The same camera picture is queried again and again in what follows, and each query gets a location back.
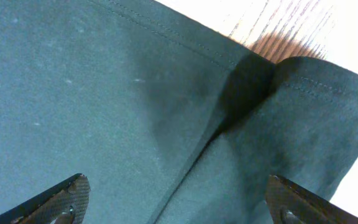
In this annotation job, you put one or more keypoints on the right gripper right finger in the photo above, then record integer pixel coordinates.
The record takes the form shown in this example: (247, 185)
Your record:
(289, 203)

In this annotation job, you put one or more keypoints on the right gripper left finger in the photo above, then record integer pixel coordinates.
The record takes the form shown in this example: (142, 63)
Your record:
(65, 202)

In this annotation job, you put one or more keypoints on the black t-shirt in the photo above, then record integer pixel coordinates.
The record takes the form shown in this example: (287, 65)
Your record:
(170, 121)

